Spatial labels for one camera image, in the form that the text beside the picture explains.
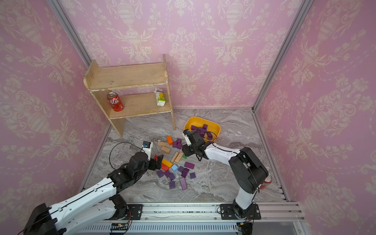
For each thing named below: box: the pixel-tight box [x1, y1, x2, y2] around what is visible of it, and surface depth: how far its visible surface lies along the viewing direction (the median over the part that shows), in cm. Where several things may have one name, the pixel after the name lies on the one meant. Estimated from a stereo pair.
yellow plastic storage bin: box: [184, 116, 221, 143], surface depth 109 cm
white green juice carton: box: [154, 88, 166, 107], surface depth 94 cm
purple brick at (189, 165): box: [184, 161, 195, 170], surface depth 91 cm
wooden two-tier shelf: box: [83, 54, 176, 138], surface depth 85 cm
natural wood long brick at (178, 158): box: [174, 151, 184, 164], surface depth 94 cm
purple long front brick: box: [179, 177, 188, 191], surface depth 85 cm
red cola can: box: [106, 91, 124, 113], surface depth 86 cm
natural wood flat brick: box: [161, 145, 171, 155], surface depth 98 cm
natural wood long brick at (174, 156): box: [170, 151, 179, 163], surface depth 94 cm
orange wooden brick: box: [166, 135, 174, 146], surface depth 101 cm
